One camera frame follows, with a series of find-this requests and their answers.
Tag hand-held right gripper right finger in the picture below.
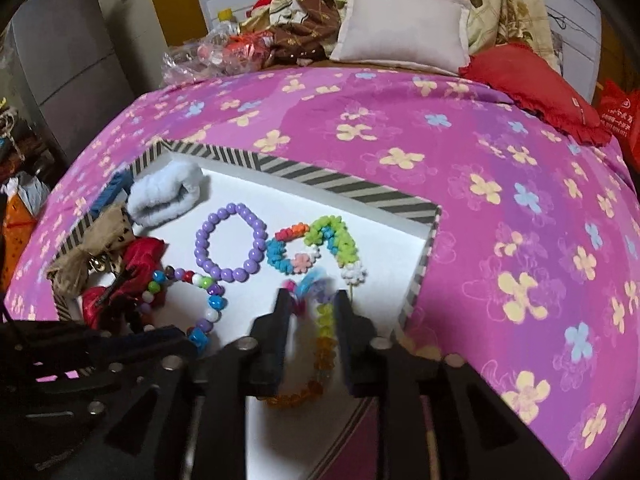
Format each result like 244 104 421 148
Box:
334 290 571 480

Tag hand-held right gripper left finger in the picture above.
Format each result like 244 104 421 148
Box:
65 290 293 480

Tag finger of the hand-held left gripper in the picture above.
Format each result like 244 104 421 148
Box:
95 325 201 362

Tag rainbow crystal bead bracelet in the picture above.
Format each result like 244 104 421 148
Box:
265 267 343 411

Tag red bow hair clip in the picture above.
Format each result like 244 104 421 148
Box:
82 237 168 328

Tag striped cardboard box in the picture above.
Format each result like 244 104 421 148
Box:
47 140 443 480

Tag gold ribbon bow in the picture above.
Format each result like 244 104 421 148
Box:
47 205 136 301

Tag light blue fluffy scrunchie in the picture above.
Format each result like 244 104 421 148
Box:
125 162 206 226

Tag blue hair clip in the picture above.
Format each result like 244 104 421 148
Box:
92 170 133 211

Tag white plastic bag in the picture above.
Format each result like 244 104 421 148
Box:
2 172 51 206

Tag pink floral bedsheet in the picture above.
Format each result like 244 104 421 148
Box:
5 65 640 480

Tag clear plastic bag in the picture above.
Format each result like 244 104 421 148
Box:
162 27 276 83

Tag grey refrigerator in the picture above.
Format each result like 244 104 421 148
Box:
10 0 136 161

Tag red frilled cushion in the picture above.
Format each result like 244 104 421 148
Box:
460 42 613 146

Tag brown floral cloth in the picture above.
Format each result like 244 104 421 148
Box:
270 0 343 63

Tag small white pillow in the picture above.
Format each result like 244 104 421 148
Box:
330 0 473 73

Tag red shopping bag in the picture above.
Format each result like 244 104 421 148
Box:
595 80 640 171

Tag multicoloured round bead bracelet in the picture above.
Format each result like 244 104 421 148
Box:
140 267 226 356

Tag purple bead bracelet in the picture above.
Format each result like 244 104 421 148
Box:
194 202 268 283

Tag colourful flower bead bracelet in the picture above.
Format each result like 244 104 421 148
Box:
265 215 368 286

